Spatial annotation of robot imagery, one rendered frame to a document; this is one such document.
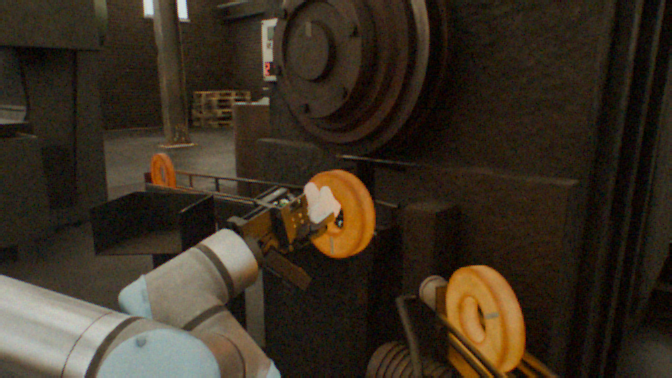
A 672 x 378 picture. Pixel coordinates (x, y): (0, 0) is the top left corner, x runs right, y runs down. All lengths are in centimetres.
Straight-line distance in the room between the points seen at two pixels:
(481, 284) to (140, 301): 45
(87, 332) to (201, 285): 16
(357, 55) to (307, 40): 14
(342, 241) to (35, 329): 45
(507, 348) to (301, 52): 69
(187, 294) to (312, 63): 57
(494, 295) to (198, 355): 40
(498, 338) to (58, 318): 52
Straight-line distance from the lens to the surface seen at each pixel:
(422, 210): 91
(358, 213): 71
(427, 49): 89
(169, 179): 191
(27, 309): 51
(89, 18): 355
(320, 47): 94
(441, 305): 78
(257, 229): 64
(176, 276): 59
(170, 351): 41
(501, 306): 65
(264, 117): 383
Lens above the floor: 105
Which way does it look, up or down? 14 degrees down
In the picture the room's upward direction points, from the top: straight up
